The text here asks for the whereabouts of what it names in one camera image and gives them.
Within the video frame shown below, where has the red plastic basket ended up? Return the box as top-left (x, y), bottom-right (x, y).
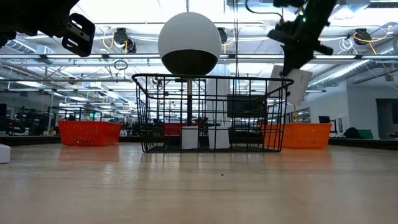
top-left (57, 120), bottom-right (123, 147)

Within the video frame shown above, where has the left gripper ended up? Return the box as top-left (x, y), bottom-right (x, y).
top-left (0, 0), bottom-right (96, 58)

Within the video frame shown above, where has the white box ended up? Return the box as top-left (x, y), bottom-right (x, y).
top-left (0, 143), bottom-right (11, 164)
top-left (267, 64), bottom-right (313, 106)

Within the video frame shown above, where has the black ceiling device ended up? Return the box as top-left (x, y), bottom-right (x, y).
top-left (113, 27), bottom-right (137, 54)
top-left (354, 27), bottom-right (373, 46)
top-left (217, 27), bottom-right (228, 44)

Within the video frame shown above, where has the black wire basket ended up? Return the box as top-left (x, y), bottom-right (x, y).
top-left (131, 73), bottom-right (295, 154)

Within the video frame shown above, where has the black perforated box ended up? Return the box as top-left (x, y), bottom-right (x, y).
top-left (229, 129), bottom-right (265, 146)

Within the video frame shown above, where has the dark background monitor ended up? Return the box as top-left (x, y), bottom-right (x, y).
top-left (226, 94), bottom-right (267, 118)

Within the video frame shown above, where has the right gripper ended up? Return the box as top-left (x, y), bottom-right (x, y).
top-left (267, 14), bottom-right (334, 77)

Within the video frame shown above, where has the orange plastic basket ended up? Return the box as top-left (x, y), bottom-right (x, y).
top-left (260, 122), bottom-right (333, 149)

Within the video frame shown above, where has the green object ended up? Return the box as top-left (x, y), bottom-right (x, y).
top-left (357, 129), bottom-right (374, 140)

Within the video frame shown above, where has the black aluminium table frame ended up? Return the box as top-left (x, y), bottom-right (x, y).
top-left (0, 134), bottom-right (398, 151)

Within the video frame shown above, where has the black bag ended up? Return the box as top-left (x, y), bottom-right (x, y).
top-left (343, 126), bottom-right (363, 139)

